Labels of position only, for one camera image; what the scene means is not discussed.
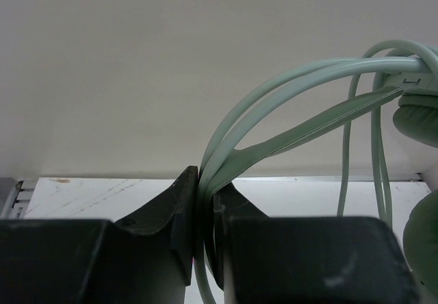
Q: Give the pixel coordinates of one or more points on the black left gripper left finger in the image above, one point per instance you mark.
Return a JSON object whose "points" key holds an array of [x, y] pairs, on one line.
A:
{"points": [[144, 257]]}

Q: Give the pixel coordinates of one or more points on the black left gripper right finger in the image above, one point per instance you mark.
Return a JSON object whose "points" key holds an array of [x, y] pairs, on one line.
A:
{"points": [[262, 259]]}

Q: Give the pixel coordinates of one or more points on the mint green headphones with cable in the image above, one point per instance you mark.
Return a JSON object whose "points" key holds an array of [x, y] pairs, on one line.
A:
{"points": [[318, 102]]}

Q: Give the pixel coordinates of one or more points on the aluminium rail at table edge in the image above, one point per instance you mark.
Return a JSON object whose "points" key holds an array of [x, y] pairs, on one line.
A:
{"points": [[15, 197]]}

